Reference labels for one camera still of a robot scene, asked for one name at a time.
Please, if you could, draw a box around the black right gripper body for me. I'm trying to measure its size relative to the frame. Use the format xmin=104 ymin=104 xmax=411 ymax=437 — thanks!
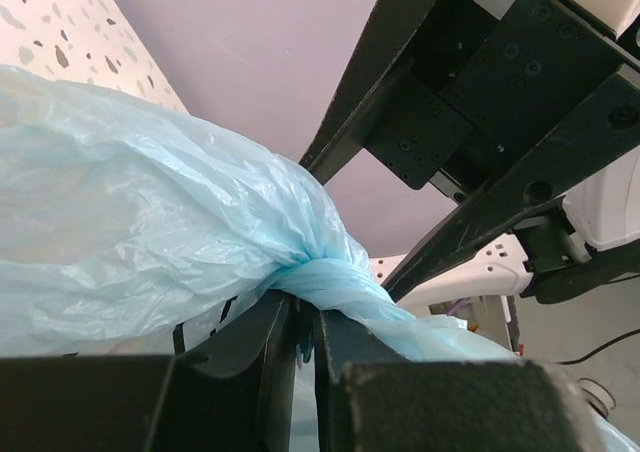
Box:
xmin=365 ymin=0 xmax=639 ymax=202

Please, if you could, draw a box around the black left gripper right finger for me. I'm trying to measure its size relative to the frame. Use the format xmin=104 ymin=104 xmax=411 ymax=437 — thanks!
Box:
xmin=313 ymin=311 xmax=606 ymax=451

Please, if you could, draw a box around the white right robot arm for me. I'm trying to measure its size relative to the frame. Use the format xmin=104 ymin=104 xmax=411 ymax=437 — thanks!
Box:
xmin=301 ymin=0 xmax=639 ymax=315

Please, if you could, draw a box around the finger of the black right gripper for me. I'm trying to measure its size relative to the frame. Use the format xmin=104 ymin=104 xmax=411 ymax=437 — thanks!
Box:
xmin=383 ymin=65 xmax=639 ymax=301
xmin=300 ymin=0 xmax=438 ymax=184

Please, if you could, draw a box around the light blue plastic bag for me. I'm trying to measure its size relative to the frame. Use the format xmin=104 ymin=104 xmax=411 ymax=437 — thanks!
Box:
xmin=0 ymin=64 xmax=640 ymax=452

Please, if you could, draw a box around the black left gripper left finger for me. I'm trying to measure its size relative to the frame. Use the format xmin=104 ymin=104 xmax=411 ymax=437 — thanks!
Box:
xmin=1 ymin=291 xmax=295 ymax=451

